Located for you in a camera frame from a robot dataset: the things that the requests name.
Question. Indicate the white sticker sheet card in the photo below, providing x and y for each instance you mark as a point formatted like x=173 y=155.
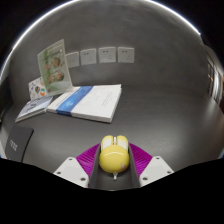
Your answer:
x=36 y=89

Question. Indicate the white book with blue stripe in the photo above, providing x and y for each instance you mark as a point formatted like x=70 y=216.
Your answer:
x=91 y=101

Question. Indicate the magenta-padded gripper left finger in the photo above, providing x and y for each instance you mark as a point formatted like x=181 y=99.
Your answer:
x=71 y=168

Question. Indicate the green printed leaflet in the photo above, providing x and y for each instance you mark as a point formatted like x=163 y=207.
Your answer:
x=55 y=68

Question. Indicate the grey-covered book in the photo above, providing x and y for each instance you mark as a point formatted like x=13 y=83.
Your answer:
x=33 y=108

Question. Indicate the black mouse pad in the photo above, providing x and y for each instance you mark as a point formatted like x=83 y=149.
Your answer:
x=18 y=143

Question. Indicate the yellow computer mouse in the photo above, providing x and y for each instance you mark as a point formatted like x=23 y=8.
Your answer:
x=114 y=158

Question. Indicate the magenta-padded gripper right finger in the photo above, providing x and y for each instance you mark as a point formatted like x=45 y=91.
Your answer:
x=154 y=168

